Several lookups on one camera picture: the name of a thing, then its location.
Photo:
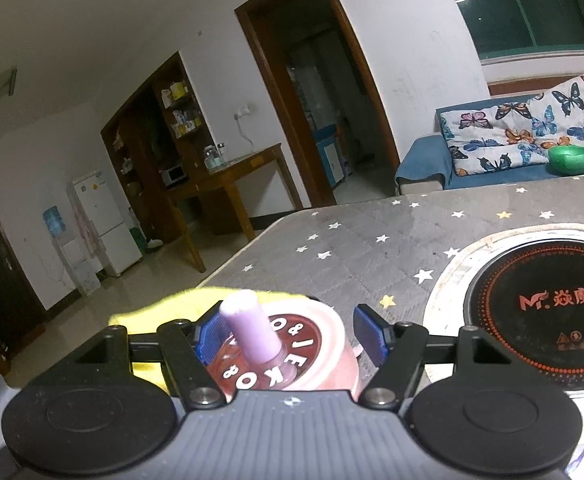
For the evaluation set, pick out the round black induction cooker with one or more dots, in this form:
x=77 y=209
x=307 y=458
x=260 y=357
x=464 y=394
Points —
x=525 y=288

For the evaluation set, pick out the dark wooden shelf cabinet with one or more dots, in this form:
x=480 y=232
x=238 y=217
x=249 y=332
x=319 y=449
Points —
x=161 y=125

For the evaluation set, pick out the pink cup with purple straw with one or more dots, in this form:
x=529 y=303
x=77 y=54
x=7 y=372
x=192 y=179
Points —
x=295 y=344

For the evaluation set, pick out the yellow cleaning cloth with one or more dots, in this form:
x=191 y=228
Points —
x=190 y=304

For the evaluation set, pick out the water dispenser with blue bottle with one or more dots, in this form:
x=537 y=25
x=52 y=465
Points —
x=74 y=259

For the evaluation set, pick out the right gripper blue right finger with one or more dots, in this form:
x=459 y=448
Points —
x=397 y=352

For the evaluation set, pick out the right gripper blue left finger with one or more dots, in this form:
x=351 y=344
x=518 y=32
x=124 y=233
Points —
x=188 y=348

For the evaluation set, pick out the wooden side table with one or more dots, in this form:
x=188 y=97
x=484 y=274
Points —
x=225 y=178

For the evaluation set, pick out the white refrigerator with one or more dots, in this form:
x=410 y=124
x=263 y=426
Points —
x=114 y=244

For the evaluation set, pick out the blue sofa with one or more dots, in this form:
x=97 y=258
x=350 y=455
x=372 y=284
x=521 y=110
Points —
x=428 y=166

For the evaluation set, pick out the butterfly pattern blanket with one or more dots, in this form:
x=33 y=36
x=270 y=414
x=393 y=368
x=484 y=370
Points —
x=517 y=133

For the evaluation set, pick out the green round bowl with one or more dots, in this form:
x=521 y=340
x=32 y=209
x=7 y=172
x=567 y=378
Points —
x=566 y=160

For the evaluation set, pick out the glass jar on table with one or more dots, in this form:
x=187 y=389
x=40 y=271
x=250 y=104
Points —
x=213 y=158

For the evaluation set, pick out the small microwave oven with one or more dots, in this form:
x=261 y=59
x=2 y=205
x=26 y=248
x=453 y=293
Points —
x=173 y=175

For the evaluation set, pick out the grey star pattern table mat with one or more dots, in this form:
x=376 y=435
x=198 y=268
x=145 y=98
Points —
x=421 y=250

